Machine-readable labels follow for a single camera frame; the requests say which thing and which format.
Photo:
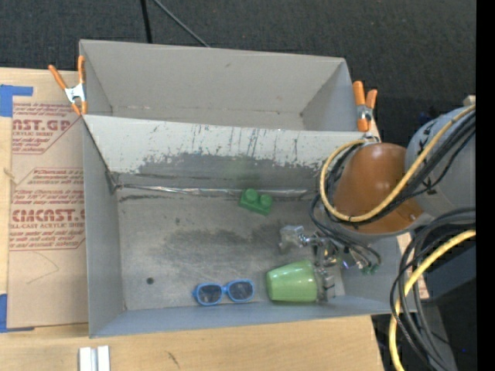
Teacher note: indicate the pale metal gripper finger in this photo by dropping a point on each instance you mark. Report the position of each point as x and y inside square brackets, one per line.
[327, 284]
[292, 235]

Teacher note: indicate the light green cup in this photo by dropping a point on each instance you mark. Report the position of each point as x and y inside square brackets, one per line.
[292, 282]

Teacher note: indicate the green toy brick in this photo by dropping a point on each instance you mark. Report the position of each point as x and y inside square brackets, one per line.
[255, 201]

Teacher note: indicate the grey metal bin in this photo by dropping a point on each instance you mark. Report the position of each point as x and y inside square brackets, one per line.
[201, 246]

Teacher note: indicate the blue sunglasses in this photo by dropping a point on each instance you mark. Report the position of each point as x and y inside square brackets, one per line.
[210, 293]

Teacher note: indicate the brown cardboard board red print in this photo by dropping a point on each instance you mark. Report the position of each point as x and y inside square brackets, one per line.
[46, 269]

